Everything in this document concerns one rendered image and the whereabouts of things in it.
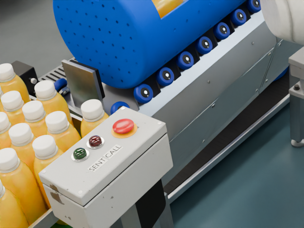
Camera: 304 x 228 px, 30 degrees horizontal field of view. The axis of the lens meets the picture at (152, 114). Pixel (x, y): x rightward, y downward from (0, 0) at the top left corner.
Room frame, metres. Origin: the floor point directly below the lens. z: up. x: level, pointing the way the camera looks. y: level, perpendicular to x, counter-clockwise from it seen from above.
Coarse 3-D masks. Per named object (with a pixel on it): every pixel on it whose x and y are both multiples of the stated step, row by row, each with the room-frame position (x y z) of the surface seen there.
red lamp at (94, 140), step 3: (96, 135) 0.73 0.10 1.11; (90, 138) 0.72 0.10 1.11; (93, 138) 0.72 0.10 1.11; (96, 138) 0.72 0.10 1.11; (99, 138) 0.72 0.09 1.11; (90, 141) 0.72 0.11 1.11; (93, 141) 0.72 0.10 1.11; (96, 141) 0.71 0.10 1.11; (99, 141) 0.72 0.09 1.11; (90, 144) 0.71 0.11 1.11; (93, 144) 0.71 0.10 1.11; (96, 144) 0.71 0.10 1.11; (99, 144) 0.71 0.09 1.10
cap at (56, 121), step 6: (48, 114) 0.86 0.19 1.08; (54, 114) 0.85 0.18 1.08; (60, 114) 0.85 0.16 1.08; (48, 120) 0.84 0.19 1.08; (54, 120) 0.84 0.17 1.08; (60, 120) 0.83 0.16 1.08; (66, 120) 0.84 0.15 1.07; (48, 126) 0.83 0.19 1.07; (54, 126) 0.83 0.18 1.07; (60, 126) 0.83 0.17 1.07
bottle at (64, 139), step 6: (66, 126) 0.84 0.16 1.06; (72, 126) 0.85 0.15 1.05; (48, 132) 0.84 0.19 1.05; (54, 132) 0.83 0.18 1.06; (60, 132) 0.82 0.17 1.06; (66, 132) 0.83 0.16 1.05; (72, 132) 0.83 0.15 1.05; (54, 138) 0.82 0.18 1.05; (60, 138) 0.82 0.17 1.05; (66, 138) 0.82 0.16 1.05; (72, 138) 0.83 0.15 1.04; (78, 138) 0.84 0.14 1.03; (60, 144) 0.82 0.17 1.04; (66, 144) 0.82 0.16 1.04; (72, 144) 0.82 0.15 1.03; (66, 150) 0.81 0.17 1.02
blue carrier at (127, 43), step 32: (64, 0) 1.16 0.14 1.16; (96, 0) 1.09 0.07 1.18; (128, 0) 1.04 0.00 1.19; (192, 0) 1.12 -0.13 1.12; (224, 0) 1.19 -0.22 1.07; (64, 32) 1.19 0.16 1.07; (96, 32) 1.10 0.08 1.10; (128, 32) 1.03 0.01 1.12; (160, 32) 1.04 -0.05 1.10; (192, 32) 1.11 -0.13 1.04; (96, 64) 1.12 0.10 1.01; (128, 64) 1.04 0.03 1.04; (160, 64) 1.06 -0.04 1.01
